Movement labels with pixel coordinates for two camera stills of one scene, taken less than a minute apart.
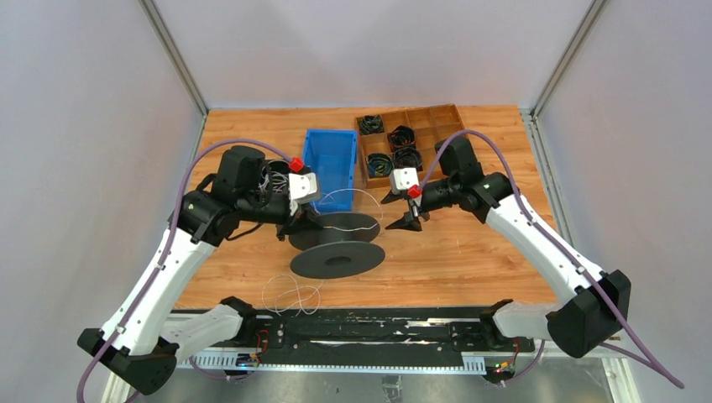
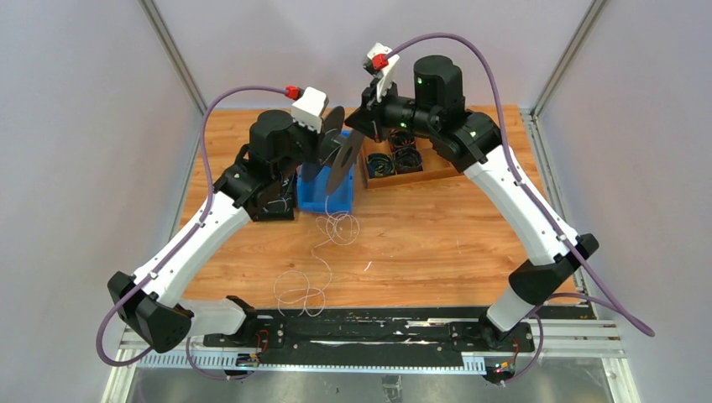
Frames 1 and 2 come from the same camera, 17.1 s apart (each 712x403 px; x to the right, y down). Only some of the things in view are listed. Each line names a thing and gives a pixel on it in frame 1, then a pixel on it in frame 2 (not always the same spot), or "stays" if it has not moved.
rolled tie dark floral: x=407 y=157 stays
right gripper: x=408 y=222 → x=364 y=117
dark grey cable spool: x=341 y=247 → x=340 y=149
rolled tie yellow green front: x=379 y=164 stays
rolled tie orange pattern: x=401 y=136 stays
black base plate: x=411 y=331 stays
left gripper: x=304 y=221 → x=316 y=138
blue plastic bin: x=332 y=154 stays
